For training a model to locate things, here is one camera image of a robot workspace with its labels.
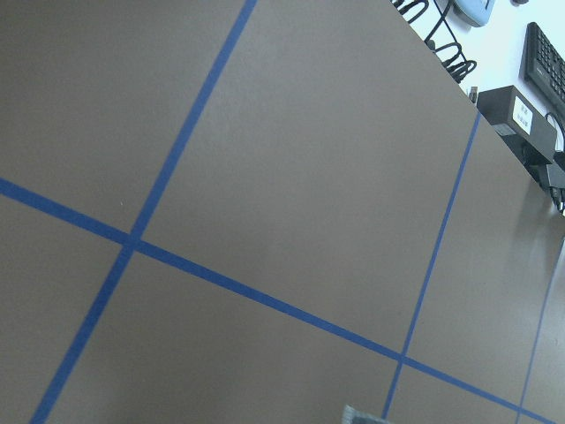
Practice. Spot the black keyboard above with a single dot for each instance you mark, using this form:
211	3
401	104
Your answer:
544	66

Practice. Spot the black power supply box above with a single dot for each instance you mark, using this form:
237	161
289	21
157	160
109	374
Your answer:
523	129

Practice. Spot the grey blue microfibre towel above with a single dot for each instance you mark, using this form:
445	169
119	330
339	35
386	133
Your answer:
351	415

